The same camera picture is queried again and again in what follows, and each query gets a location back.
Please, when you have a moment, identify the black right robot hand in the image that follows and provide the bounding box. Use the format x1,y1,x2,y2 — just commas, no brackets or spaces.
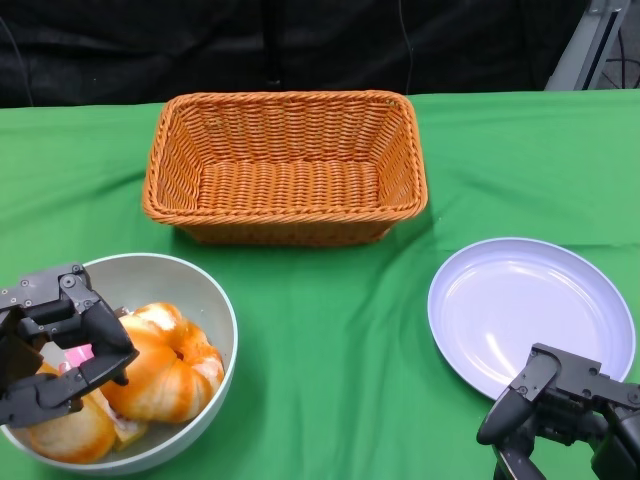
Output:
476,342,640,480

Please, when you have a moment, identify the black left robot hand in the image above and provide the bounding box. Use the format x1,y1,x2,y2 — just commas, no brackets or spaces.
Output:
0,263,140,429

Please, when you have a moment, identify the grey-green bowl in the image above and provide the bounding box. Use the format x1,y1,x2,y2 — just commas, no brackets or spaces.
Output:
0,252,239,476

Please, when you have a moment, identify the round pumpkin-shaped bread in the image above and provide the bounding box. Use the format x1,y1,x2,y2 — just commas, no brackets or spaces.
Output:
101,302,226,425

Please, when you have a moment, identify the long twisted bread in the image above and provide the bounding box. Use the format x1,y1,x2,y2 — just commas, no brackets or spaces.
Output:
27,362,117,464

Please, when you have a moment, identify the small pink cake slice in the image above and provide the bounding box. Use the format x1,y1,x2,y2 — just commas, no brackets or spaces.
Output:
59,344,96,375

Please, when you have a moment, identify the lavender plate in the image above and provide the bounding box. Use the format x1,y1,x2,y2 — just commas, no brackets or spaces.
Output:
427,237,637,401

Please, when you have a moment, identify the orange wicker basket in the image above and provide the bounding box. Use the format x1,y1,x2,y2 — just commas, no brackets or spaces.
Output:
141,90,430,247

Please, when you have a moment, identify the green tablecloth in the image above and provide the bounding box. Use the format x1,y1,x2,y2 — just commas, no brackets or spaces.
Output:
0,87,640,480

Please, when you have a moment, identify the black backdrop curtain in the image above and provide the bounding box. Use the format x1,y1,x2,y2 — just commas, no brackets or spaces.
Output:
0,0,591,109

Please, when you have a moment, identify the grey metal frame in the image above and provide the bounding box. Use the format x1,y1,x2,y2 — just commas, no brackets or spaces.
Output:
544,0,639,92

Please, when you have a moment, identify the thin black hanging cable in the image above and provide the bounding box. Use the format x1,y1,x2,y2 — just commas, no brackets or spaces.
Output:
397,0,415,96

